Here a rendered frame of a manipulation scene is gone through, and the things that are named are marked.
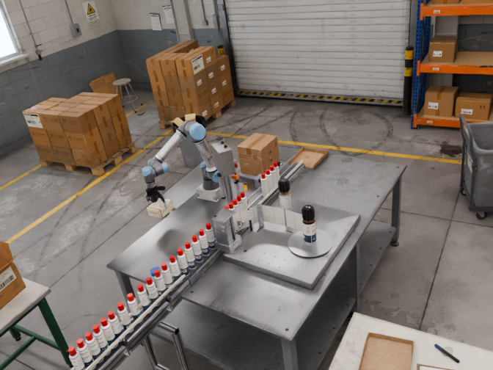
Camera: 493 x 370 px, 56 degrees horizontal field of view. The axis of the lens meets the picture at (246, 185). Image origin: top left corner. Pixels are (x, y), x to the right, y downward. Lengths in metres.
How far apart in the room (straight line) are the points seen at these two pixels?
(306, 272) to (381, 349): 0.65
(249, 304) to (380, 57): 5.21
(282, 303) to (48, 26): 7.16
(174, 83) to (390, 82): 3.28
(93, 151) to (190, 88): 1.73
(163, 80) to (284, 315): 5.24
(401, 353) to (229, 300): 1.02
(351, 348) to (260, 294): 0.64
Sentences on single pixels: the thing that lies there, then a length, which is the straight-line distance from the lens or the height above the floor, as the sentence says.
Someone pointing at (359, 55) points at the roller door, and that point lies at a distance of 7.44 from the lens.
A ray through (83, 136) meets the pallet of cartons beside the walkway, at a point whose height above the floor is 0.62.
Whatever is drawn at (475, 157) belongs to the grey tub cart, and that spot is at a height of 0.66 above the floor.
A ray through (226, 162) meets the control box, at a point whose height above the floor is 1.39.
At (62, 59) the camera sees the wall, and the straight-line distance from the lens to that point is 9.15.
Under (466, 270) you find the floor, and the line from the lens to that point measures 4.43.
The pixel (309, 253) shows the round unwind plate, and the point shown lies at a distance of 3.08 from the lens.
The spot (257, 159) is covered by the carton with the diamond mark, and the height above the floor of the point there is 1.02.
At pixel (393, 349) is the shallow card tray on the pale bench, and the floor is 0.80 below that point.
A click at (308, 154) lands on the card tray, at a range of 4.39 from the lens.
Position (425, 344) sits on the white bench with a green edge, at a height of 0.80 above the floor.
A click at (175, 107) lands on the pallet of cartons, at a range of 7.45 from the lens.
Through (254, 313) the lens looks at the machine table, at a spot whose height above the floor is 0.83.
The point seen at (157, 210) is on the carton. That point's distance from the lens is 3.54.
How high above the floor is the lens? 2.85
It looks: 30 degrees down
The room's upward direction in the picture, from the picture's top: 9 degrees counter-clockwise
